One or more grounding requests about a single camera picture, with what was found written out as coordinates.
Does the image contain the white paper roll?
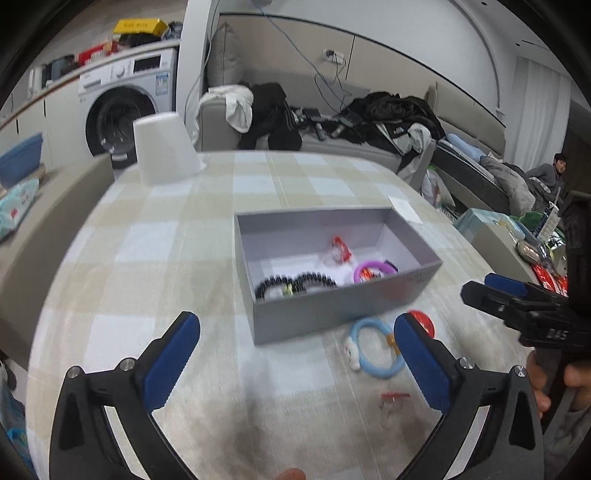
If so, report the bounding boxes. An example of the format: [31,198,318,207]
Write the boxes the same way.
[133,112,205,186]

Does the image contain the blue cable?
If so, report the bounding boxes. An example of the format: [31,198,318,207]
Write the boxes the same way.
[248,0,352,116]

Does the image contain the yellow box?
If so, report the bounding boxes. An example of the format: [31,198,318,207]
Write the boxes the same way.
[113,18,168,37]

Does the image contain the black bead bracelet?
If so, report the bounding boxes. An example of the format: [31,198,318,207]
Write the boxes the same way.
[254,272,340,302]

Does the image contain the wall power outlet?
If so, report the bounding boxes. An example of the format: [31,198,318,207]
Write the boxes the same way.
[322,49,346,65]

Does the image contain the seated person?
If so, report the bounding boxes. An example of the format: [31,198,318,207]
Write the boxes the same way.
[526,153,567,205]

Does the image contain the pile of dark jackets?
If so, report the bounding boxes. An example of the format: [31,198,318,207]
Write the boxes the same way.
[322,92,446,159]

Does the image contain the black garment on sofa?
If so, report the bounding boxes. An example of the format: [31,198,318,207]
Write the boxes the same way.
[238,83,303,151]

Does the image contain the grey cardboard box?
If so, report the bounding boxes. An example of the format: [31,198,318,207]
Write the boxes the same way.
[235,207,443,345]

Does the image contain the checked tablecloth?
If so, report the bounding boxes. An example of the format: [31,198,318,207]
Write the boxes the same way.
[26,151,527,479]

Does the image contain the grey sofa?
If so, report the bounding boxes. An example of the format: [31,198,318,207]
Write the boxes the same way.
[197,66,435,186]

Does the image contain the purple bangle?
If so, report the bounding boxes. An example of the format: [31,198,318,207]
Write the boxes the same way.
[353,260,398,283]

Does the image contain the cluttered side table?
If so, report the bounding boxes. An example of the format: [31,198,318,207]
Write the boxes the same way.
[455,209,567,295]

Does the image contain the white garment on sofa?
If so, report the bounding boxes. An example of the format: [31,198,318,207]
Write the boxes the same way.
[197,84,254,134]

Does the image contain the red China badge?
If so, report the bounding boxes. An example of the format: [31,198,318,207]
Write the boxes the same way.
[409,310,436,339]

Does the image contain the beige side bench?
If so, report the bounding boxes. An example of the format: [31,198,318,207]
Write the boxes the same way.
[1,154,114,369]

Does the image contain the blue plastic basin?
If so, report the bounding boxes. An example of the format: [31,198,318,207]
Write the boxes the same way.
[0,133,43,189]

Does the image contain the wet wipes pack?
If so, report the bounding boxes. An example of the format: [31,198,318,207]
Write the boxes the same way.
[0,179,39,240]

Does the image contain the grey pillow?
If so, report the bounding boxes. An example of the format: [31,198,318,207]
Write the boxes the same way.
[206,22,245,87]

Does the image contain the red hair clip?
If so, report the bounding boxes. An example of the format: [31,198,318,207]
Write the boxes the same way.
[331,236,352,264]

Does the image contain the person's right hand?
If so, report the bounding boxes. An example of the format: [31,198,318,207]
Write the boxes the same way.
[526,350,591,414]

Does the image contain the light blue bangle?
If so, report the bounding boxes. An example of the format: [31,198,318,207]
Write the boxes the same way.
[342,318,406,380]

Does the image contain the white washing machine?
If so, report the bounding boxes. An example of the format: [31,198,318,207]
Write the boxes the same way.
[78,46,178,170]

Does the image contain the white paper slip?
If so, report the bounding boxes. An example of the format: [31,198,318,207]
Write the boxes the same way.
[389,196,423,225]

